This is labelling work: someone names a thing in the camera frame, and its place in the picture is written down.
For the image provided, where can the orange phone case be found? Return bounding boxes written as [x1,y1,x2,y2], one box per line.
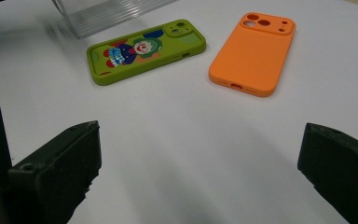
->
[208,12,296,98]

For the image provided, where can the clear plastic tray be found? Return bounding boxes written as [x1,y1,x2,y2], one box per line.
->
[50,0,178,40]

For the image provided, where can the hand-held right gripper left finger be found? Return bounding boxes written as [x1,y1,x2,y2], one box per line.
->
[7,120,103,224]

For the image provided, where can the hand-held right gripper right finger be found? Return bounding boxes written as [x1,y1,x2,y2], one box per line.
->
[297,122,358,224]

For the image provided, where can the green cartoon phone case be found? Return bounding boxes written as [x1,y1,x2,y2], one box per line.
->
[86,19,207,87]

